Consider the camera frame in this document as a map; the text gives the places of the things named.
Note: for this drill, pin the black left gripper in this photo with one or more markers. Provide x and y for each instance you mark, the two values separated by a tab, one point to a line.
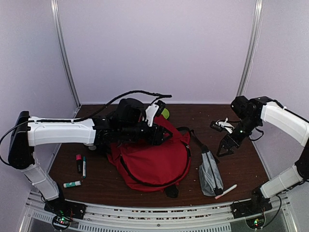
155	138

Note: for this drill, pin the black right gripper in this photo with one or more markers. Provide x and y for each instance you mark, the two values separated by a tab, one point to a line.
225	141

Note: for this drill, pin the red backpack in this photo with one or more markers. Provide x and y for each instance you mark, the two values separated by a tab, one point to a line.
150	168

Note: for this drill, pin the grey pencil pouch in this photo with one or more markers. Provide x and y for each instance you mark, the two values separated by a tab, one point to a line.
209	176

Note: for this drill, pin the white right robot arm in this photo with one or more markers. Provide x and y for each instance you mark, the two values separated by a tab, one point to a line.
286	136

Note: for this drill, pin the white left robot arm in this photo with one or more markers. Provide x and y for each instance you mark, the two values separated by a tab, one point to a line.
31	131

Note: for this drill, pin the green plate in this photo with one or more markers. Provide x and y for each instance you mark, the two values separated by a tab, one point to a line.
165	113

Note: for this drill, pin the pink white pen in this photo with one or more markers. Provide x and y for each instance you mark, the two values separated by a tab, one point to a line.
226	191

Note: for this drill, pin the white bowl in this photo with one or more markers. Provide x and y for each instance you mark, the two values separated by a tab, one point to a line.
92	147

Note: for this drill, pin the blue white pen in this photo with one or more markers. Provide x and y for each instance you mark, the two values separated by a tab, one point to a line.
84	168

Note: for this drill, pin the pink black highlighter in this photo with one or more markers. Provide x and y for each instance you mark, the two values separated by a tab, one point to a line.
79	163

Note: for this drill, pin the green white glue stick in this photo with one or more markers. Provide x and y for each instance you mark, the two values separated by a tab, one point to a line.
72	184

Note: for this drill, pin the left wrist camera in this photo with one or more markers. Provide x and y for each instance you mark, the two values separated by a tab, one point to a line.
129	111

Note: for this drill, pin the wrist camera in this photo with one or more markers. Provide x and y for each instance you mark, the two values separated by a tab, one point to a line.
240	107
129	111

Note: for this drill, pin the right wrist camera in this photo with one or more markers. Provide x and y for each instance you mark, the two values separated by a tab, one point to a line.
240	107

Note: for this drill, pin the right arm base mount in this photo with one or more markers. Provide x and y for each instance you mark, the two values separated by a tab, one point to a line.
253	210

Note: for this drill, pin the aluminium front rail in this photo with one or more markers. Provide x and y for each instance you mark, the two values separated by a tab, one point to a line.
204	218

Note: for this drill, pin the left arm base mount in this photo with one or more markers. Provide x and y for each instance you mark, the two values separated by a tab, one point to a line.
65	214

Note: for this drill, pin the right aluminium frame post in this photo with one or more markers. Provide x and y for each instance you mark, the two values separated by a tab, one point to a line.
253	42

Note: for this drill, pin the aluminium frame post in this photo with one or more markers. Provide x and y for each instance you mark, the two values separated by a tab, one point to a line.
64	56
253	42

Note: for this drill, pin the left aluminium frame post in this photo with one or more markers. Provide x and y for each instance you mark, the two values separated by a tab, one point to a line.
64	56

